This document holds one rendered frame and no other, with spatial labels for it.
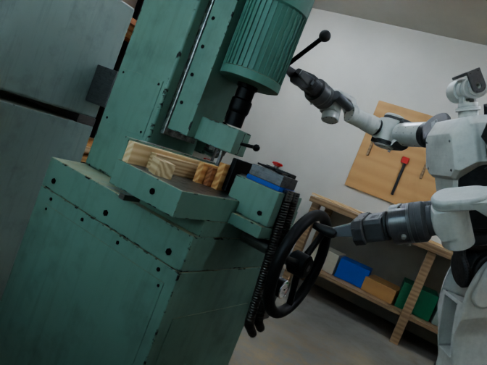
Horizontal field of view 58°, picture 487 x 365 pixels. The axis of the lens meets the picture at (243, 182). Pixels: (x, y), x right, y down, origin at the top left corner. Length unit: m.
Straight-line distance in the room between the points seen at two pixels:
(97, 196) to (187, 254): 0.34
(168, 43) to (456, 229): 0.89
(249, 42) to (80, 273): 0.75
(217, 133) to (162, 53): 0.29
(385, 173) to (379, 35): 1.41
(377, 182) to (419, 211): 3.52
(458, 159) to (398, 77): 3.47
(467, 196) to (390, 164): 3.55
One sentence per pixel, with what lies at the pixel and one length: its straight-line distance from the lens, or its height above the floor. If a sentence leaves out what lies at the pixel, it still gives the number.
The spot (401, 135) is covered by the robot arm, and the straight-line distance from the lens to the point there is 1.72.
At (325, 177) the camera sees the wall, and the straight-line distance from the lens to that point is 4.62.
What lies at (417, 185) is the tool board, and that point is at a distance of 4.47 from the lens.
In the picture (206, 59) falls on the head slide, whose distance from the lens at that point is 1.29.
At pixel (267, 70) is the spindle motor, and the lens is 1.20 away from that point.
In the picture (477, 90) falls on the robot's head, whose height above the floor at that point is 1.39.
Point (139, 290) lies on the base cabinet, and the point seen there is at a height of 0.62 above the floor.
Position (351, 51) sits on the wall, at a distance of 4.87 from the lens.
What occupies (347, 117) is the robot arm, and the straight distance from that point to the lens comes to 1.74.
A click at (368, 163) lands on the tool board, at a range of 4.53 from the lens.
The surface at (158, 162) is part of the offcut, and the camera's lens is 0.99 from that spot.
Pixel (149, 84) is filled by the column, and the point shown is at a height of 1.10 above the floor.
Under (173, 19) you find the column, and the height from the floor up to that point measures 1.30.
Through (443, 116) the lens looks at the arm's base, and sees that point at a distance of 1.58.
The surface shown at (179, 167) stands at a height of 0.92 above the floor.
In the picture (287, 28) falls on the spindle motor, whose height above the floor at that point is 1.36.
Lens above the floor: 1.03
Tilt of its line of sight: 4 degrees down
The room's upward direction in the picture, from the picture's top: 21 degrees clockwise
